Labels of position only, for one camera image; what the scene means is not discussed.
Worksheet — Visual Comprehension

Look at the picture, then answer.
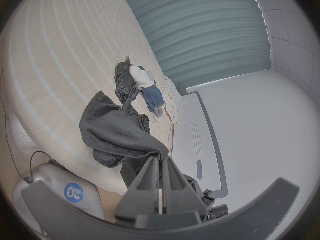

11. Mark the bed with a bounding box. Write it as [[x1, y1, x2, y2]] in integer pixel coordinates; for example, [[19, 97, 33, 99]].
[[2, 0, 228, 199]]

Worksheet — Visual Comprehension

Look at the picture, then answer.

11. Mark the blue knitted garment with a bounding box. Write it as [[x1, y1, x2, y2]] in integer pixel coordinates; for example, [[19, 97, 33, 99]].
[[136, 65, 165, 113]]

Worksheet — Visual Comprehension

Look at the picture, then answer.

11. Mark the black cable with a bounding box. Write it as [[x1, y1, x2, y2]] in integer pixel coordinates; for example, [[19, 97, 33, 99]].
[[24, 151, 54, 184], [0, 66, 27, 181]]

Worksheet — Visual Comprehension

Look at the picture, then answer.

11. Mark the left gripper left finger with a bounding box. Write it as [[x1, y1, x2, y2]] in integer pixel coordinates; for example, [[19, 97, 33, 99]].
[[114, 156, 160, 222]]

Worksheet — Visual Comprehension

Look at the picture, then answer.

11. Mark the white printed pillow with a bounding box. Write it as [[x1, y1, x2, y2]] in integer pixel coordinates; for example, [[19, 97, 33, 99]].
[[161, 76, 182, 125]]

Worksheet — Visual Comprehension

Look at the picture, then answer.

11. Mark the black T-shirt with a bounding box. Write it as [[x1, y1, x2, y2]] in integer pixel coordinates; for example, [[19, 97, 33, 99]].
[[79, 90, 171, 169]]

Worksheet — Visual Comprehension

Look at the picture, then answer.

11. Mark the black satin garment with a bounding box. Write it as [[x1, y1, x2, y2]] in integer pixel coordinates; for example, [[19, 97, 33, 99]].
[[114, 56, 140, 107]]

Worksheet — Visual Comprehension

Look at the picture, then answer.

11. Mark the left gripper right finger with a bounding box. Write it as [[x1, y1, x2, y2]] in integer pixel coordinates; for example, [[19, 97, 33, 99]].
[[162, 156, 207, 219]]

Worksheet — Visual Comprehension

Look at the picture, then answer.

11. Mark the grey bedside table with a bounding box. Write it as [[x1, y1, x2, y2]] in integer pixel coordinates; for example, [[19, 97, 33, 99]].
[[176, 82, 187, 96]]

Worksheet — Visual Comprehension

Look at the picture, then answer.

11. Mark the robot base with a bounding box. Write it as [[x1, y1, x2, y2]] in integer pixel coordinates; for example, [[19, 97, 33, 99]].
[[12, 163, 106, 236]]

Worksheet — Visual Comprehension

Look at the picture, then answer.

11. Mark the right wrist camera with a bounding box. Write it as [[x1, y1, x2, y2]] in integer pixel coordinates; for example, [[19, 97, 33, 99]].
[[200, 189, 229, 222]]

